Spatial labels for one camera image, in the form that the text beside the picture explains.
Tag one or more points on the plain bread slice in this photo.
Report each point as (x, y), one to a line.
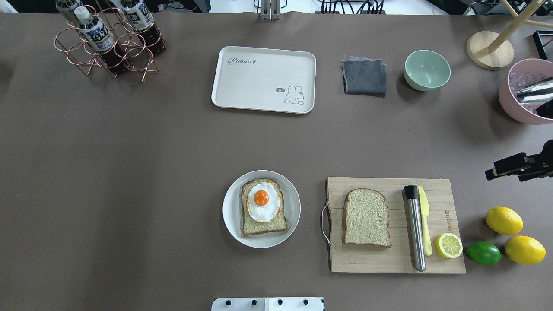
(365, 218)

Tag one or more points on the cream rabbit tray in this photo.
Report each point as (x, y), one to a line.
(265, 79)

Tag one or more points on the fried egg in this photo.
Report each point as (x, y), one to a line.
(264, 202)

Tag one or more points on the bread slice with egg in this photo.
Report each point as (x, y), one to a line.
(252, 227)

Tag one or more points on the white round plate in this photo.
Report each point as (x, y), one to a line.
(232, 212)

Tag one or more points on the grey folded cloth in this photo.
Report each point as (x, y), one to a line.
(364, 76)

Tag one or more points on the yellow plastic knife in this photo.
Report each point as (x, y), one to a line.
(425, 211)

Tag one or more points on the wooden cutting board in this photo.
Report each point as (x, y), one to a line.
(352, 258)

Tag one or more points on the mint green bowl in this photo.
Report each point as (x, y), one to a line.
(426, 70)

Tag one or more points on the half lemon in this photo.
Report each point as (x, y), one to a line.
(448, 245)

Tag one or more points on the tea bottle one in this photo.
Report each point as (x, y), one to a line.
(141, 20)

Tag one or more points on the tea bottle two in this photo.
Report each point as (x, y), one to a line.
(101, 39)

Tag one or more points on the green lime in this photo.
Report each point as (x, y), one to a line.
(484, 253)

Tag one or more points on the yellow lemon near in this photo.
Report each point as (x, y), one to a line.
(504, 220)

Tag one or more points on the yellow lemon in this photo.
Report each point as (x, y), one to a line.
(504, 220)
(524, 250)

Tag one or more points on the wooden mug tree stand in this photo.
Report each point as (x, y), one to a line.
(493, 51)

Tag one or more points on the tea bottle three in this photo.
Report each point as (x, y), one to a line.
(66, 8)

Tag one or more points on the pink bowl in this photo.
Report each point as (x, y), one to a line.
(508, 100)

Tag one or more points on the yellow lemon far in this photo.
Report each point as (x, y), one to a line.
(524, 250)

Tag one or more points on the steel ice scoop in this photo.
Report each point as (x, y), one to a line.
(537, 97)

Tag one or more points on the aluminium frame post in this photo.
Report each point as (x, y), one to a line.
(270, 9)

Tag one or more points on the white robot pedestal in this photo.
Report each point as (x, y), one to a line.
(269, 304)

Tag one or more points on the copper wire bottle rack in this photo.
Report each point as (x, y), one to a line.
(120, 38)

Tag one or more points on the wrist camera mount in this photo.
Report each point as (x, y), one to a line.
(525, 166)

